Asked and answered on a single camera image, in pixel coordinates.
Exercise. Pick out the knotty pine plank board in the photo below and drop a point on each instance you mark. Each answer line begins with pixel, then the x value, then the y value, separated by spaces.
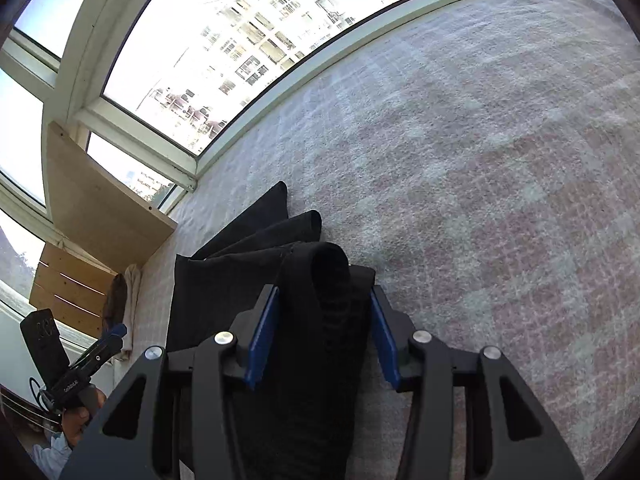
pixel 72 289

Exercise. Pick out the pink plaid table cloth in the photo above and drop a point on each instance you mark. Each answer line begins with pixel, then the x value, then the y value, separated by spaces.
pixel 484 160

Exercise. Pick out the folded dark brown garment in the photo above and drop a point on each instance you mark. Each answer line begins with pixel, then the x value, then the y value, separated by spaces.
pixel 115 303

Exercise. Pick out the large light wooden board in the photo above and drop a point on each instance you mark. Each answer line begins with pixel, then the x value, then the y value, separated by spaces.
pixel 94 210

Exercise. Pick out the folded cream knit garment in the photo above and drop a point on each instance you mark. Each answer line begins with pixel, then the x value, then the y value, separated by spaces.
pixel 132 278

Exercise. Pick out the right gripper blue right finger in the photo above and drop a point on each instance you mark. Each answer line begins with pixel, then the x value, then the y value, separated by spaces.
pixel 508 433

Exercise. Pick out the person's left hand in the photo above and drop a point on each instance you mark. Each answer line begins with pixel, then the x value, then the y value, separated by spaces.
pixel 73 424

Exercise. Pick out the black pants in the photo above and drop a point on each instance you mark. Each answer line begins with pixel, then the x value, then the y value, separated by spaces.
pixel 298 422

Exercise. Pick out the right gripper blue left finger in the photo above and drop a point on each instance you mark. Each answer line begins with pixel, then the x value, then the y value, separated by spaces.
pixel 136 433

